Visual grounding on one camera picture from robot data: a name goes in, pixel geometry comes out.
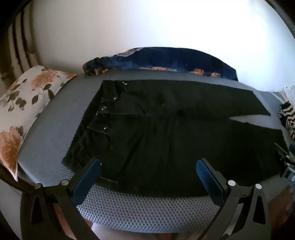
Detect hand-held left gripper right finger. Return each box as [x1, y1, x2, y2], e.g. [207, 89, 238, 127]
[195, 158, 271, 240]

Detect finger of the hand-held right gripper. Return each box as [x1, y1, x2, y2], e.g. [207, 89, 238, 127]
[274, 143, 291, 162]

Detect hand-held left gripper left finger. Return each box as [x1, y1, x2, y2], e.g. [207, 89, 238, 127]
[20, 157, 102, 240]

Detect black pants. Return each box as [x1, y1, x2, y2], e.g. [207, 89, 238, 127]
[61, 80, 289, 196]

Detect black white striped cloth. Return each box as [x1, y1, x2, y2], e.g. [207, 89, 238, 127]
[278, 102, 295, 140]

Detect grey mesh bed mattress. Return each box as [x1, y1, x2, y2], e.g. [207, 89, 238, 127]
[17, 69, 295, 234]

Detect white floral pillow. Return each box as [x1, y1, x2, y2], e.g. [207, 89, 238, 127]
[0, 65, 77, 181]

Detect dark blue floral blanket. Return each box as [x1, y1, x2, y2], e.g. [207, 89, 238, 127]
[82, 47, 238, 82]

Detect striped headboard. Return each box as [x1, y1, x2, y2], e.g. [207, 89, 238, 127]
[0, 0, 43, 93]

